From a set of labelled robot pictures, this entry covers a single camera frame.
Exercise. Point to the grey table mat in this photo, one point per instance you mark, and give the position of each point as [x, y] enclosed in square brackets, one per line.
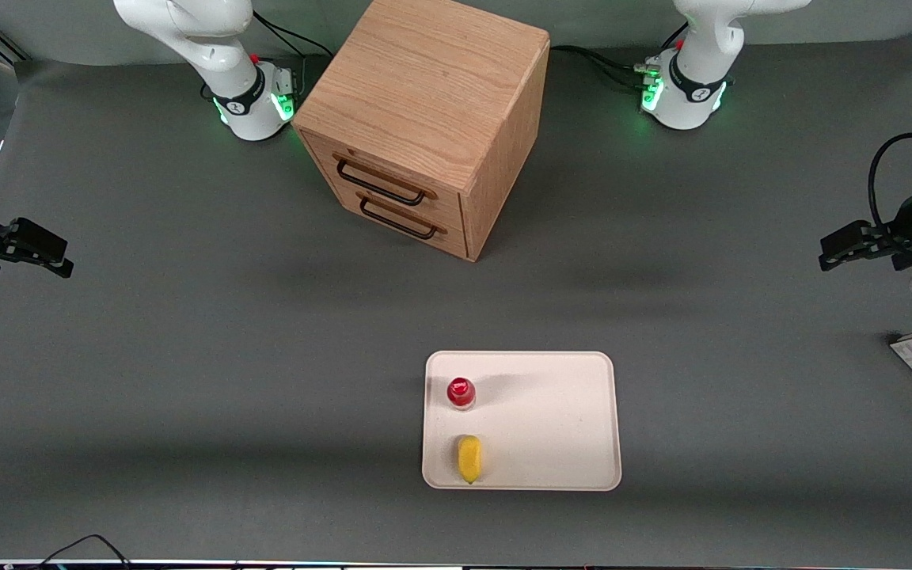
[187, 356]

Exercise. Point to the cream plastic tray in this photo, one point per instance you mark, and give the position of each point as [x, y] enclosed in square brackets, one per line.
[551, 419]

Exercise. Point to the wooden drawer front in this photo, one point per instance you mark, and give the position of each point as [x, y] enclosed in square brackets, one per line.
[393, 162]
[424, 237]

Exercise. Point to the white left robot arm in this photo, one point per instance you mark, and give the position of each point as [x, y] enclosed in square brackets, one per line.
[693, 47]

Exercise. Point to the yellow toy fruit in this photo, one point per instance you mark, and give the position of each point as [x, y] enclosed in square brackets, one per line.
[469, 457]

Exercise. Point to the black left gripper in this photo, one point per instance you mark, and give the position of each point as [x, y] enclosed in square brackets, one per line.
[910, 222]

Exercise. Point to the red capped small bottle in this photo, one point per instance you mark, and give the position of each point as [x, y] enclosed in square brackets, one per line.
[461, 392]

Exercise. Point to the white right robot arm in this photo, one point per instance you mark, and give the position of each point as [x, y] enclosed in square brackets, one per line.
[210, 47]

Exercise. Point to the wooden drawer cabinet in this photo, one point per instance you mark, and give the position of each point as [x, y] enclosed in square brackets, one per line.
[424, 79]

